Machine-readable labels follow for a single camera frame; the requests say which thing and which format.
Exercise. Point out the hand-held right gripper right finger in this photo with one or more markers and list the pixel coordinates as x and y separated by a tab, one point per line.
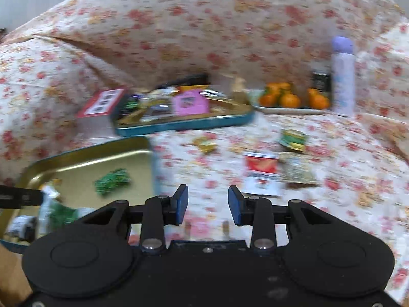
235	207

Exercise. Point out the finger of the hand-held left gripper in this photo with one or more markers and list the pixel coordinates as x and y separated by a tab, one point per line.
22	196

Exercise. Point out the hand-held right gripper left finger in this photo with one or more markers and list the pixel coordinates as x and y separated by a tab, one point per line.
182	205

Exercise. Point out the white long snack packet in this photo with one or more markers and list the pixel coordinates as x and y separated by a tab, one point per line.
50	193

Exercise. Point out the black and white snack packet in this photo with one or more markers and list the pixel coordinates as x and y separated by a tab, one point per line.
19	227

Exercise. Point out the green and white snack packet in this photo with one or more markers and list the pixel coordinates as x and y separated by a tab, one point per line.
59	214

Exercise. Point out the green foil snack packet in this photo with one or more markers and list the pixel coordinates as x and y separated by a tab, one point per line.
111	182

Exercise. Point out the gold tin tray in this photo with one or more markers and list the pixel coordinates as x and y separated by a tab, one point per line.
96	160

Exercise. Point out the red and white snack packet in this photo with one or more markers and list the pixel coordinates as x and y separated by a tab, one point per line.
262	166

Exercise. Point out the gold wrapped candy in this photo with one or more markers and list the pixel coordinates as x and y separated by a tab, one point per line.
206	145

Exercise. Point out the beige and green snack packet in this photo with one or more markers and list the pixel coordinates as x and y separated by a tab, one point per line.
298	171

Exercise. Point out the teal tin with sweets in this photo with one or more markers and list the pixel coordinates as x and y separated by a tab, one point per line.
191	124

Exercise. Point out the green and yellow snack packet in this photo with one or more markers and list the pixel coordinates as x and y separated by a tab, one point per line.
292	139

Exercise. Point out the pink snack packet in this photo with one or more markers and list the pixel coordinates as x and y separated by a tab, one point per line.
190	104

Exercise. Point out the white plate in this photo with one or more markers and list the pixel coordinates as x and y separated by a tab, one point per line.
287	111

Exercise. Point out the green wrapped candy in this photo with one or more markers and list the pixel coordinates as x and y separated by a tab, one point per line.
131	105

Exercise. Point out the red and white cardboard box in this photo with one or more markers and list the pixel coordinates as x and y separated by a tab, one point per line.
99	105

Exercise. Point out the pile of tangerines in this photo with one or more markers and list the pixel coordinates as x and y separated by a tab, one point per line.
289	99

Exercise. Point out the dark small jar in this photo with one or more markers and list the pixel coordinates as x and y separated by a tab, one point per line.
321	84

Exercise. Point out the white spray bottle purple cap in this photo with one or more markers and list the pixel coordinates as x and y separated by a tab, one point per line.
343	83

